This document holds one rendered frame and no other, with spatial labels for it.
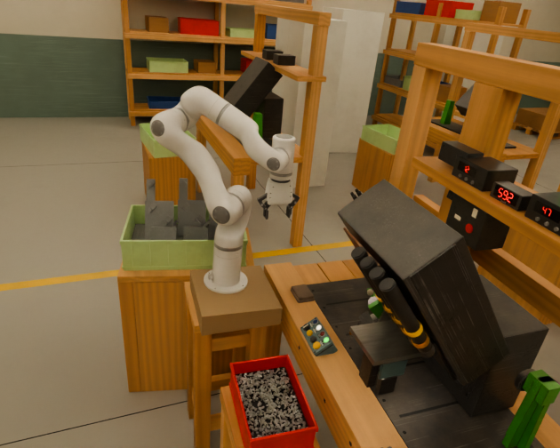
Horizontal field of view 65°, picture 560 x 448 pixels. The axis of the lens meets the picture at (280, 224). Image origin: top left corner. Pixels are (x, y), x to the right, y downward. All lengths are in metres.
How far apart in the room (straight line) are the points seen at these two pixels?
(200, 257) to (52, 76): 6.27
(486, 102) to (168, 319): 1.77
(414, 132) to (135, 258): 1.44
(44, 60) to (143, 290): 6.23
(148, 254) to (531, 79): 1.74
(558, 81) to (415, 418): 1.11
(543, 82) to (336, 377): 1.15
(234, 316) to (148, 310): 0.72
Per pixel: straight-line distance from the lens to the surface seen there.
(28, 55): 8.18
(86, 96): 8.23
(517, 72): 1.66
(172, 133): 1.68
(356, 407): 1.56
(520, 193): 1.53
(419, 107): 2.05
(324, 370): 1.65
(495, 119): 1.71
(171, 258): 2.26
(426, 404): 1.65
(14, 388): 3.01
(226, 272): 1.85
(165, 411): 2.69
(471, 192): 1.60
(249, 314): 1.79
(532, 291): 1.76
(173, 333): 2.48
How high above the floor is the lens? 2.05
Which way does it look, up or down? 27 degrees down
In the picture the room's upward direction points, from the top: 5 degrees clockwise
